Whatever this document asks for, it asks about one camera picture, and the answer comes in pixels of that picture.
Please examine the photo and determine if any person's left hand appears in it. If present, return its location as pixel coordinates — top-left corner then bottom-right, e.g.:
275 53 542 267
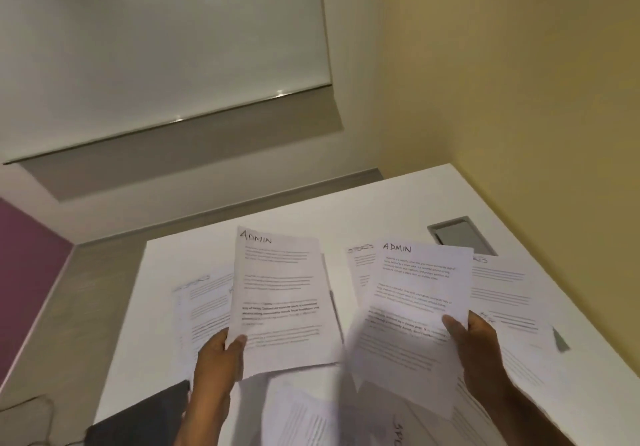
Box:
189 328 249 411

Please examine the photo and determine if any person's right hand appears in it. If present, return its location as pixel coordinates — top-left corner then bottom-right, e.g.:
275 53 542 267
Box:
442 310 513 407

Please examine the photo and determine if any pile of white printed papers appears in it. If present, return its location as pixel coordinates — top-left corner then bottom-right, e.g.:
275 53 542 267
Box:
172 240 569 446

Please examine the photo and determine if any black expanding folder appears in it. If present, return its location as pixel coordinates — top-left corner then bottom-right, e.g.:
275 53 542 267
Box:
85 379 192 446

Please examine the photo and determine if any white text paper sheet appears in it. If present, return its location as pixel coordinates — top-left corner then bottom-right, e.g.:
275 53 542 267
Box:
227 225 346 381
347 238 475 421

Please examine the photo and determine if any grey table cable hatch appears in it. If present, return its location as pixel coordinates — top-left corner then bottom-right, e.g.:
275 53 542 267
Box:
427 216 571 351

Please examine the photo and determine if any black floor cable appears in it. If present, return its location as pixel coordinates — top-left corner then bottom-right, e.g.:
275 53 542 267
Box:
0 394 86 446

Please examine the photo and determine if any white wall board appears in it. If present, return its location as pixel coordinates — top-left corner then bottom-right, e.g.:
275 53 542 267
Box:
0 0 333 166

